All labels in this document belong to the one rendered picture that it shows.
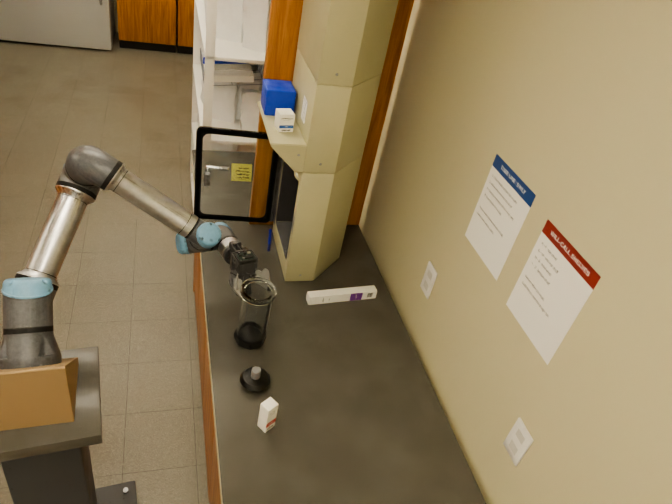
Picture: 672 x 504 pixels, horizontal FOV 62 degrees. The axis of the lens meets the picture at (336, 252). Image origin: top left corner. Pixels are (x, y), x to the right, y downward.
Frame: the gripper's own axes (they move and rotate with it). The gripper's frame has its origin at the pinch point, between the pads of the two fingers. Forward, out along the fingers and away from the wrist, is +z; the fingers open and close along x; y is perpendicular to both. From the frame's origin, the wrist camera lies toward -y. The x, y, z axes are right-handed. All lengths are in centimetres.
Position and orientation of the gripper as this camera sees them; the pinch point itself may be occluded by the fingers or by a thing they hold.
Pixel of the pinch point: (256, 293)
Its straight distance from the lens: 171.0
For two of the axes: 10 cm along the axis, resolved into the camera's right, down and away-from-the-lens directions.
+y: 1.4, -8.4, -5.3
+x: 8.6, -1.6, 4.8
